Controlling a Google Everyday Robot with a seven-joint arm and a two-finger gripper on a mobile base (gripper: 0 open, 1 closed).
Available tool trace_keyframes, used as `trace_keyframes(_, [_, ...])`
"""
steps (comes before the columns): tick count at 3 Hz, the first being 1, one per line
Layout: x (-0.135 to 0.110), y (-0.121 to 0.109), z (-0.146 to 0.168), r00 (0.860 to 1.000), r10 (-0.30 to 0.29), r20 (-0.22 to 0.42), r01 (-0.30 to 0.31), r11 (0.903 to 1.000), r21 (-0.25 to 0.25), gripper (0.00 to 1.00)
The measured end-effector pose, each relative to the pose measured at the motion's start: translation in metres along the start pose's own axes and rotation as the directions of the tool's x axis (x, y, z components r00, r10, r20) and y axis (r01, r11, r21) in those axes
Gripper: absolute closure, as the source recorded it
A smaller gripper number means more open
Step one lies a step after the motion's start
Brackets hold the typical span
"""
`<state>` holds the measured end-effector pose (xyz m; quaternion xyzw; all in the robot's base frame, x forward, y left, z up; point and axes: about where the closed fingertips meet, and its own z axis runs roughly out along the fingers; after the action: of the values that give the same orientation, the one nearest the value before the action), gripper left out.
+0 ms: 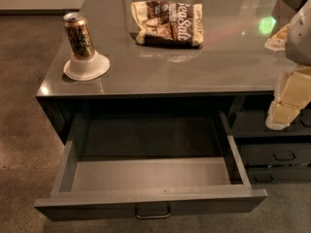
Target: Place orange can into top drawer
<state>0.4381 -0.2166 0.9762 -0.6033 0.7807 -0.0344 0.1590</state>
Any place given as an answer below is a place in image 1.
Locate grey drawer cabinet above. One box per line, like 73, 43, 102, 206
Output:
37, 0, 310, 172

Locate white upside-down bowl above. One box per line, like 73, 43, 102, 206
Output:
63, 51, 110, 81

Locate orange soda can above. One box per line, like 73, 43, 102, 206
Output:
63, 12, 95, 59

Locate sea salt chip bag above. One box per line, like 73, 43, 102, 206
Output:
130, 1, 204, 48

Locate dark box in corner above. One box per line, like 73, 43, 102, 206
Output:
272, 0, 307, 24

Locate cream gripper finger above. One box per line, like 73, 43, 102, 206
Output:
265, 65, 311, 130
264, 24, 290, 51

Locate closed lower right drawer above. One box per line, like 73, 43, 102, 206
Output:
248, 167, 311, 183

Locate open grey top drawer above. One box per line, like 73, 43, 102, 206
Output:
34, 112, 267, 220

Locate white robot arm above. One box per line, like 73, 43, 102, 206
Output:
264, 0, 311, 130

